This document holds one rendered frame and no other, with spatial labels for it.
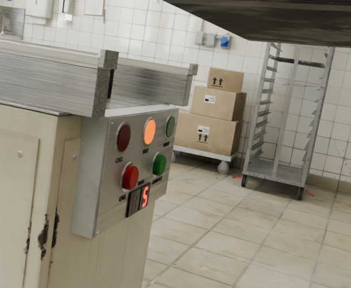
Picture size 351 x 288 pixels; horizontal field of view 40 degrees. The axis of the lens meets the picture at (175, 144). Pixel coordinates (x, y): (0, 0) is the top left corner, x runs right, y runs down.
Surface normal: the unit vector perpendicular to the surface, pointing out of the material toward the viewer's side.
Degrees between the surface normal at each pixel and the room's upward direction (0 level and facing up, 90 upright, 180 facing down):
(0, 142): 90
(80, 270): 90
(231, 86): 94
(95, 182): 90
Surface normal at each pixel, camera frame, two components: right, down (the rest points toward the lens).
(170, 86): -0.33, 0.11
